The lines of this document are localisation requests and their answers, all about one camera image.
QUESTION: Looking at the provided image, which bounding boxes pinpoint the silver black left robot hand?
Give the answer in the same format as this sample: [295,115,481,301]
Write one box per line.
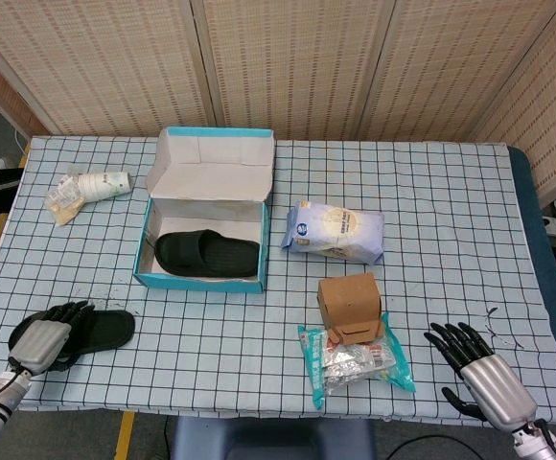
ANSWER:
[8,300,96,376]

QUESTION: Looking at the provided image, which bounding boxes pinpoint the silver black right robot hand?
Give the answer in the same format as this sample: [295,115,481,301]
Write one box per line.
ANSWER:
[424,321,540,435]

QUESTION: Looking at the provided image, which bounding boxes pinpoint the black slipper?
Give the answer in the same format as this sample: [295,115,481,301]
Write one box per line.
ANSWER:
[9,310,136,370]
[154,229,262,279]

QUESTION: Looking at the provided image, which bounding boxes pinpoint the teal cardboard shoe box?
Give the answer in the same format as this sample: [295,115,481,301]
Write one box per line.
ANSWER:
[132,126,276,294]

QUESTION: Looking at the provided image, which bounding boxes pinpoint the clear bag with beige contents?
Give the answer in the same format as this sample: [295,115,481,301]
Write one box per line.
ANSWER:
[45,174,87,226]

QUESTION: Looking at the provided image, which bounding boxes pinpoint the teal clear plastic bag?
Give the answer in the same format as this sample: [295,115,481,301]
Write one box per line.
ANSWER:
[297,311,417,410]

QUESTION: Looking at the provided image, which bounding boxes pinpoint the stacked white paper cups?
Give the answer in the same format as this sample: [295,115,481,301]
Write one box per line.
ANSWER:
[77,171,133,201]

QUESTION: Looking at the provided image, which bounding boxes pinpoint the brown cardboard carton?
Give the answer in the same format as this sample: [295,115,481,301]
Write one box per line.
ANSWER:
[317,272,385,346]

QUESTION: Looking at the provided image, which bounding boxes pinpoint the white black checkered tablecloth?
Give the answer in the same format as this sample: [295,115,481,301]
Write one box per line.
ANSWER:
[0,135,556,423]

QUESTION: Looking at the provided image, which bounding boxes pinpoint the pale blue tissue pack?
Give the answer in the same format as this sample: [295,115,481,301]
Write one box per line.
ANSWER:
[279,199,385,266]

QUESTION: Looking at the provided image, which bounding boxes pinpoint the blue chair seat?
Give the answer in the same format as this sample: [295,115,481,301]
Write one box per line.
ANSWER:
[170,417,378,460]

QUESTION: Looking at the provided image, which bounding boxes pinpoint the woven bamboo folding screen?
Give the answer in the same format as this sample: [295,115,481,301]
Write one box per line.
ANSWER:
[0,0,556,208]

